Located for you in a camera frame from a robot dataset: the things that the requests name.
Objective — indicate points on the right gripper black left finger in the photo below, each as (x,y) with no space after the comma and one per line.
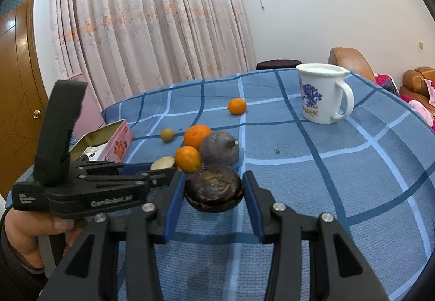
(90,270)

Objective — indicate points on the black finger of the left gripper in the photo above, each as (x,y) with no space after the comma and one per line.
(156,178)

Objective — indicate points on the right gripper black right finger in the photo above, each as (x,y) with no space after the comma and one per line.
(337,268)

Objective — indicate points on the dark purple fruit half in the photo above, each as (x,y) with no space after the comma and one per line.
(214,189)

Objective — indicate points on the person's left hand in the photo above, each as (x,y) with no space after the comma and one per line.
(22,229)

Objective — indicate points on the cut purple fruit piece small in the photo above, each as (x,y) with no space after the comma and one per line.
(163,163)

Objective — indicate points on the orange near purple fruit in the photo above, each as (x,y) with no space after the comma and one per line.
(188,159)

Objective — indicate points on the small brown longan fruit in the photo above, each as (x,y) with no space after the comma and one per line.
(167,135)

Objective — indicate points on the paper sheet in tin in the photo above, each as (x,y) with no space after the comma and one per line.
(92,153)

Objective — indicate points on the orange behind purple fruit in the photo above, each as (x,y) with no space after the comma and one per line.
(195,134)

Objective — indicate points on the pink metal tin box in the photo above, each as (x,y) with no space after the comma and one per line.
(116,136)

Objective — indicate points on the whole purple passion fruit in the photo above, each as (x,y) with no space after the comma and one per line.
(219,148)

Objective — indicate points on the pink cylindrical kettle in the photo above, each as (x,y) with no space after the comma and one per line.
(90,118)

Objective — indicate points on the wooden door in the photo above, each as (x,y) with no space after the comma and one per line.
(23,95)

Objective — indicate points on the blue plaid tablecloth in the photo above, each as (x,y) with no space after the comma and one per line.
(374,171)

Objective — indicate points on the far small orange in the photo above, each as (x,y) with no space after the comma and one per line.
(237,106)

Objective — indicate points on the pink floral curtain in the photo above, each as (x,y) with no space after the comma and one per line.
(126,47)

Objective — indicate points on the dark round stool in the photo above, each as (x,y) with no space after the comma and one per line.
(277,64)

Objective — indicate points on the white mug with blue print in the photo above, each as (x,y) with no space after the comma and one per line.
(326,97)

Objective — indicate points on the pink floral blanket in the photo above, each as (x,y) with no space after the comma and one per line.
(388,84)

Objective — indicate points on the brown leather sofa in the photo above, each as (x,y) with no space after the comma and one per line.
(420,83)

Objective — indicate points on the brown leather chair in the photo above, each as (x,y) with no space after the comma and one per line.
(351,59)

